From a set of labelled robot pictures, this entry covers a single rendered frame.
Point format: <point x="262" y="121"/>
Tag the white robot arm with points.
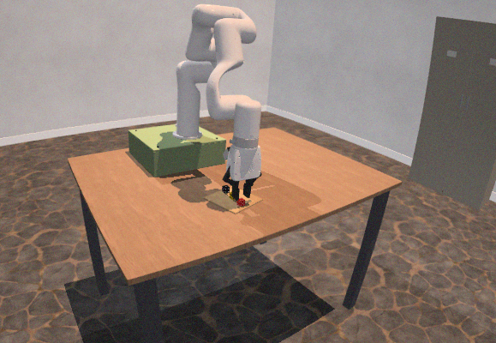
<point x="230" y="32"/>

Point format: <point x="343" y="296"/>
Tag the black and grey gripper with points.
<point x="242" y="164"/>

